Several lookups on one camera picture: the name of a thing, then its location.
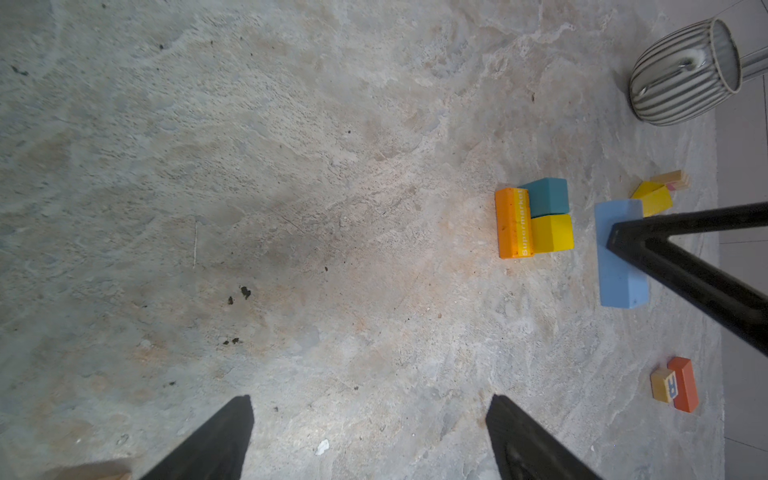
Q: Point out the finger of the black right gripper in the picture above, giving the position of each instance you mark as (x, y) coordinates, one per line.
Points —
(645, 244)

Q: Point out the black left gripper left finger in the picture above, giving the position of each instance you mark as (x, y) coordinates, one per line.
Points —
(216, 450)

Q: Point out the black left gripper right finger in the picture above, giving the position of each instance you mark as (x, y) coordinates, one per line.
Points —
(523, 449)

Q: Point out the light blue wooden block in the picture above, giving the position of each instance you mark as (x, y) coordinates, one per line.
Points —
(621, 285)

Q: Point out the yellow wooden cube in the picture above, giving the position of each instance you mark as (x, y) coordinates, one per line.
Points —
(552, 233)

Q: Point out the teal wooden cube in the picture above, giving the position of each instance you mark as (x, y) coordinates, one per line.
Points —
(548, 196)

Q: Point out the orange supermarket wooden block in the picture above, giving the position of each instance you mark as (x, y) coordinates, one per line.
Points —
(514, 223)

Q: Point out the yellow rectangular wooden block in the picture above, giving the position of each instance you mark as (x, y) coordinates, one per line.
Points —
(655, 198)

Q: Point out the natural wood block pink mark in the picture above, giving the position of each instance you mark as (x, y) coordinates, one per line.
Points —
(674, 181)

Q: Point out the natural wood block left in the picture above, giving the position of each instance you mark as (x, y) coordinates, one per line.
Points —
(106, 470)

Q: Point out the red wooden block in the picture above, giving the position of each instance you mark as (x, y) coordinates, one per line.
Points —
(687, 399)

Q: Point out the striped ceramic mug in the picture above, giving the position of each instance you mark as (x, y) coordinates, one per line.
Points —
(685, 74)

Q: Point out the aluminium corner post right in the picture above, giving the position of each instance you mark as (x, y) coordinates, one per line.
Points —
(755, 64)

